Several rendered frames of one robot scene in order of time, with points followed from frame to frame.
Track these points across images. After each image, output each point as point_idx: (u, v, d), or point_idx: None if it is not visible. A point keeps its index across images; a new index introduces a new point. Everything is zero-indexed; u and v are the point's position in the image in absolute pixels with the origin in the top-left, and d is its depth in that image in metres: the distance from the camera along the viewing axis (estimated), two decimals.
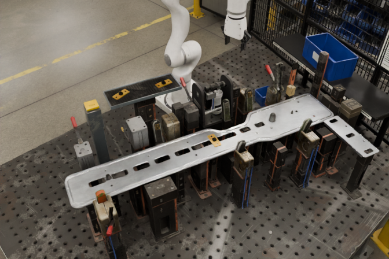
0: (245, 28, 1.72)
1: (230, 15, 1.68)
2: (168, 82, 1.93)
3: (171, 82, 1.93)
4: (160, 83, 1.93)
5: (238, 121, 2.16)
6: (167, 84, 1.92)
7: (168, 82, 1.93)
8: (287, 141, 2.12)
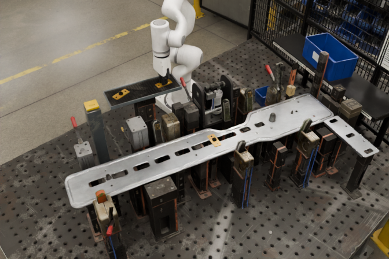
0: (168, 67, 1.81)
1: (153, 53, 1.79)
2: (168, 82, 1.93)
3: (171, 82, 1.93)
4: (160, 83, 1.93)
5: (238, 121, 2.16)
6: (167, 84, 1.92)
7: (168, 82, 1.93)
8: (287, 141, 2.12)
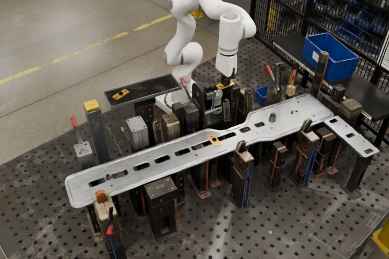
0: (234, 66, 1.62)
1: (219, 51, 1.59)
2: (230, 84, 1.73)
3: (234, 83, 1.74)
4: (221, 84, 1.73)
5: (238, 121, 2.16)
6: (230, 85, 1.73)
7: (230, 84, 1.73)
8: (287, 141, 2.12)
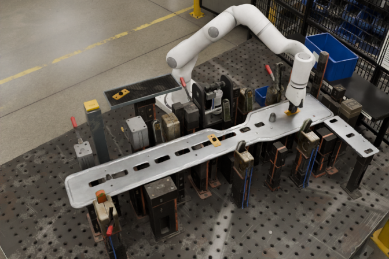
0: (303, 97, 1.88)
1: (291, 84, 1.86)
2: (297, 111, 1.99)
3: (300, 111, 1.99)
4: (289, 111, 1.99)
5: (238, 121, 2.16)
6: (296, 112, 1.99)
7: (297, 111, 1.99)
8: (287, 141, 2.12)
